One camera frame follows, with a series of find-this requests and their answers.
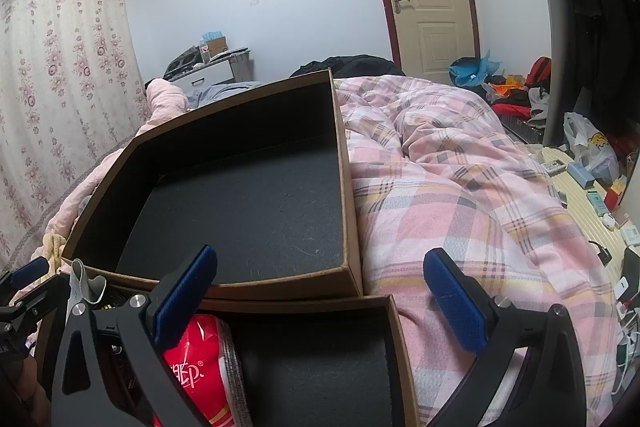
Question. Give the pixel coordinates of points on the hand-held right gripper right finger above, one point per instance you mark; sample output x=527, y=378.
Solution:
x=452, y=302

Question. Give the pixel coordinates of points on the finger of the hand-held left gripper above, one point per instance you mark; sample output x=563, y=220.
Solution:
x=30, y=271

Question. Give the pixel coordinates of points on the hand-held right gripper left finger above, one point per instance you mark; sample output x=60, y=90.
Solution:
x=182, y=302

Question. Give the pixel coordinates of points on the red tissue pack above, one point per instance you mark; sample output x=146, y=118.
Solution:
x=200, y=357

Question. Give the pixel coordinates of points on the large brown cardboard box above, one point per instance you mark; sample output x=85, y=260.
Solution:
x=240, y=207

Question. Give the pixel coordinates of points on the small brown cardboard box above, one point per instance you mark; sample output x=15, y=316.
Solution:
x=310, y=357

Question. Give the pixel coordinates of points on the yellow towel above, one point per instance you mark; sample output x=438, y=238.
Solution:
x=52, y=252

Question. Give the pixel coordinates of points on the white cloth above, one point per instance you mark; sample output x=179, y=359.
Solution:
x=82, y=282

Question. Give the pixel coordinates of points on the pink plaid quilt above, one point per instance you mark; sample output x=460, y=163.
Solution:
x=450, y=187

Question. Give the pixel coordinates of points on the beige striped floor mat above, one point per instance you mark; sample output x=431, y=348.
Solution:
x=580, y=217

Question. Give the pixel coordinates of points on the small teal box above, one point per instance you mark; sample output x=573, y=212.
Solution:
x=596, y=202

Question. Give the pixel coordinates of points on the light blue box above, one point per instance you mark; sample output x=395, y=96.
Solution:
x=580, y=175

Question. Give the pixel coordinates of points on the black ribbed suitcase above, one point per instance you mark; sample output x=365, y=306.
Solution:
x=522, y=129

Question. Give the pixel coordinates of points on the floral curtain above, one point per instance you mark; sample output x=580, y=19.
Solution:
x=60, y=72

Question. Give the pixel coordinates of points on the red cloth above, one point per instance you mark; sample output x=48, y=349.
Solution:
x=512, y=109

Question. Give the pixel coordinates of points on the light pink fleece blanket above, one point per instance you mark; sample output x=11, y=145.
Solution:
x=165, y=99

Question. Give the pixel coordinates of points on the white plastic bag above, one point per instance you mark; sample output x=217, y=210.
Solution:
x=585, y=142

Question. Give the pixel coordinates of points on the grey blanket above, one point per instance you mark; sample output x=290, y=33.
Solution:
x=215, y=93

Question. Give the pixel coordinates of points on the grey hoodie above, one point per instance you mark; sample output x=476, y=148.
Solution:
x=539, y=102

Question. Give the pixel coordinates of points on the orange cloth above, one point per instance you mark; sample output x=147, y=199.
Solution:
x=510, y=89

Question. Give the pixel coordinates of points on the white nightstand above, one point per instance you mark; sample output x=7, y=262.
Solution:
x=215, y=74

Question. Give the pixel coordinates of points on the blue plastic bag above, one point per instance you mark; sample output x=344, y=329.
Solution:
x=470, y=72

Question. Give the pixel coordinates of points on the black tray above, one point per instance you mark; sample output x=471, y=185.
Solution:
x=182, y=61

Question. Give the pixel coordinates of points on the red backpack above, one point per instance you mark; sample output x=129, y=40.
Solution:
x=539, y=69

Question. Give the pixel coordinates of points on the clear water bottle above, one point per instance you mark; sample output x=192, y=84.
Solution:
x=204, y=52

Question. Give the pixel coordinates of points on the flat book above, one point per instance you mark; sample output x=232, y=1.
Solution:
x=230, y=54

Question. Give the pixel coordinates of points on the black jacket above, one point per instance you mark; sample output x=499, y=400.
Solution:
x=360, y=66

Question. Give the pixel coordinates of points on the light blue packet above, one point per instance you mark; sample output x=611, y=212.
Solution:
x=212, y=34

